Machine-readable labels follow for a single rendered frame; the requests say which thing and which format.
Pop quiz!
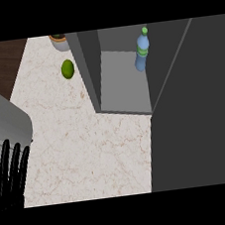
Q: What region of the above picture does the blue water bottle green cap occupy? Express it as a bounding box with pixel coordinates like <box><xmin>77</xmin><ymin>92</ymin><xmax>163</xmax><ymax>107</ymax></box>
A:
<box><xmin>129</xmin><ymin>26</ymin><xmax>155</xmax><ymax>73</ymax></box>

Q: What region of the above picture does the grey potted plant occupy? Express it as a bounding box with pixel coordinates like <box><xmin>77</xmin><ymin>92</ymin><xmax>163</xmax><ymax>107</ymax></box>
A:
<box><xmin>48</xmin><ymin>32</ymin><xmax>71</xmax><ymax>55</ymax></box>

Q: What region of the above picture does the grey open cabinet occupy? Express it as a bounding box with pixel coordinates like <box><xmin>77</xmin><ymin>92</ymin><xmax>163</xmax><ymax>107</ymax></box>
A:
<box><xmin>63</xmin><ymin>17</ymin><xmax>203</xmax><ymax>125</ymax></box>

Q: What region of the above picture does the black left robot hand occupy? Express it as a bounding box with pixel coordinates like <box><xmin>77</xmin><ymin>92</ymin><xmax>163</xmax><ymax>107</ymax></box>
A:
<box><xmin>0</xmin><ymin>136</ymin><xmax>39</xmax><ymax>212</ymax></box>

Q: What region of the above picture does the dark grey cabinet door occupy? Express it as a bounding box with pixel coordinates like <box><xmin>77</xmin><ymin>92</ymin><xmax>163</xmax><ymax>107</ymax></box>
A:
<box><xmin>131</xmin><ymin>13</ymin><xmax>225</xmax><ymax>193</ymax></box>

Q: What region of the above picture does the green lime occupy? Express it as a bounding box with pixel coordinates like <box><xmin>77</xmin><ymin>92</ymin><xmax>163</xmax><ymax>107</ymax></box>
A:
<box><xmin>59</xmin><ymin>57</ymin><xmax>76</xmax><ymax>80</ymax></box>

